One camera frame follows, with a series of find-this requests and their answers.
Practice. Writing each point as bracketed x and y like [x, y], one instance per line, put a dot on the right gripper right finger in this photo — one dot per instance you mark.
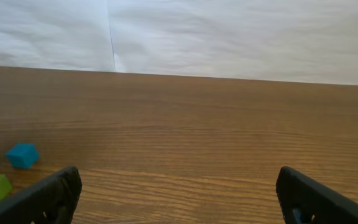
[315, 199]

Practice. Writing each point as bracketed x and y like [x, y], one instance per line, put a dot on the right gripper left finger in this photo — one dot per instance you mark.
[47, 196]

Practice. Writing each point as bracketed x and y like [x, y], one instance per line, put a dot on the blue cube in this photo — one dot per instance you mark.
[22, 155]

